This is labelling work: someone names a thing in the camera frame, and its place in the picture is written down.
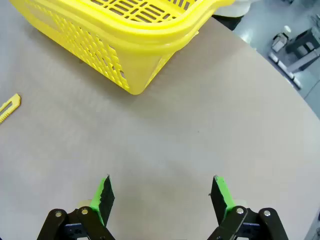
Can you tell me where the large white table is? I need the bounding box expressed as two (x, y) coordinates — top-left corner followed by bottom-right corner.
(268, 46), (320, 90)

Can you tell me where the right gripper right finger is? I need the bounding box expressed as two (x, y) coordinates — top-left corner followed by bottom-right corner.
(207, 175), (288, 240)

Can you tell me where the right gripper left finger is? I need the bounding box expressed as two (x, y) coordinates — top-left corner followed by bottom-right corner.
(37, 174), (116, 240)

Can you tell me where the person in white cardigan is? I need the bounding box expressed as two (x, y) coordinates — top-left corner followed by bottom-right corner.
(211, 0), (251, 32)

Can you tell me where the yellow black utility knife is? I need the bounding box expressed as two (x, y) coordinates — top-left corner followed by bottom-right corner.
(0, 93), (22, 125)

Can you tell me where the yellow plastic shopping basket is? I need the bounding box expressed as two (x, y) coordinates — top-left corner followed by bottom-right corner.
(8, 0), (236, 96)

